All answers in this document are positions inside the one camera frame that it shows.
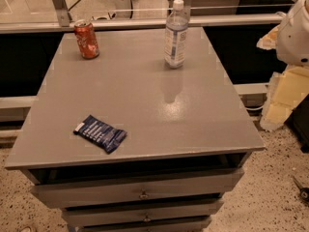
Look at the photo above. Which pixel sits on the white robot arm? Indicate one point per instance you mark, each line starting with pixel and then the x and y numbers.
pixel 293 36

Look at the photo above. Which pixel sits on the orange soda can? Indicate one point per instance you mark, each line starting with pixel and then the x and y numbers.
pixel 86 39

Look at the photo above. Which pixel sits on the clear plastic water bottle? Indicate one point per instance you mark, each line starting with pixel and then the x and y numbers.
pixel 175 35

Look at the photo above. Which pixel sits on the black caster wheel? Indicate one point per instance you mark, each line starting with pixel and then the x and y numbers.
pixel 303 191

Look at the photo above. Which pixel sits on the blue rxbar wrapper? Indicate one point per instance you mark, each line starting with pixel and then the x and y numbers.
pixel 101 134

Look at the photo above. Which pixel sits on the metal window rail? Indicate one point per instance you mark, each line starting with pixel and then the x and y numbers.
pixel 118 24

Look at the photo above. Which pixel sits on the bottom grey drawer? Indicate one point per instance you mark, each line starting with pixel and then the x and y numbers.
pixel 185 224

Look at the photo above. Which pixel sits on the grey drawer cabinet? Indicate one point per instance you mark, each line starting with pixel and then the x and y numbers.
pixel 184 120

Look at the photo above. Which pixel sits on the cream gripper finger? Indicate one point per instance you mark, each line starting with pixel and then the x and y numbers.
pixel 269 40
pixel 285 92

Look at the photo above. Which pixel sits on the middle grey drawer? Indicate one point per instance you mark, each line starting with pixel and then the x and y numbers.
pixel 143 213

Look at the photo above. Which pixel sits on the grey drawer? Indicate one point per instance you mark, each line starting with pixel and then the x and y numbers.
pixel 143 188
pixel 185 224
pixel 143 213

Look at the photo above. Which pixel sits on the top grey drawer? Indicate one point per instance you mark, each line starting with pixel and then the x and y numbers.
pixel 143 188

